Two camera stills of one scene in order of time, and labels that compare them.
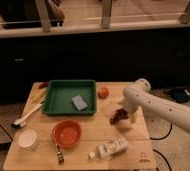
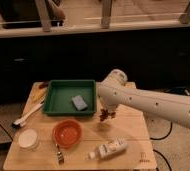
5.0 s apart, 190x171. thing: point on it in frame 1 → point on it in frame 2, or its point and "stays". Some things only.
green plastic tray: [60, 93] stays
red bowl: [67, 133] stays
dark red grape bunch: [120, 114] → [105, 113]
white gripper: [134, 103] → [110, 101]
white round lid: [27, 139] stays
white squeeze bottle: [105, 151] stays
